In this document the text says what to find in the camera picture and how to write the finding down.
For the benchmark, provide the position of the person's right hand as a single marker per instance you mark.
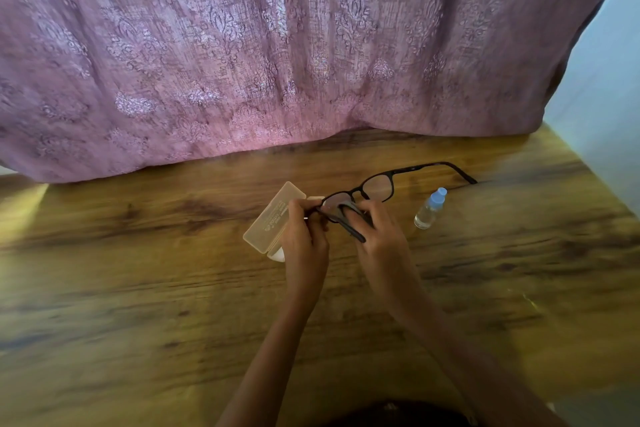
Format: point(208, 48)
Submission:
point(385, 251)

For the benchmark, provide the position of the person's left hand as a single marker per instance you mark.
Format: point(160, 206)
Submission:
point(304, 254)

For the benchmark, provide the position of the person's right fingers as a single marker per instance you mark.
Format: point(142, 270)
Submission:
point(367, 219)

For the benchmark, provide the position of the person's left fingers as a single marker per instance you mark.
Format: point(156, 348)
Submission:
point(306, 215)

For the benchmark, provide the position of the dark grey cleaning cloth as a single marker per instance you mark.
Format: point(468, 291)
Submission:
point(350, 219)

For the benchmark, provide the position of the black-framed eyeglasses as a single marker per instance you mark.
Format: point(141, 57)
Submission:
point(380, 189)

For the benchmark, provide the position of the person's left forearm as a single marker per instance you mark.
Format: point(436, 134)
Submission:
point(270, 366)

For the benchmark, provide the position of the person's right forearm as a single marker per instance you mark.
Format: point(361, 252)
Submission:
point(475, 371)

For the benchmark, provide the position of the translucent beige glasses case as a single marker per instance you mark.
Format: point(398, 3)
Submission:
point(272, 221)

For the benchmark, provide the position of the small clear spray bottle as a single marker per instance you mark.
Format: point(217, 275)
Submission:
point(430, 209)

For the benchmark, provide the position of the pink patterned curtain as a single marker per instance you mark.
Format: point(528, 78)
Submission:
point(280, 51)

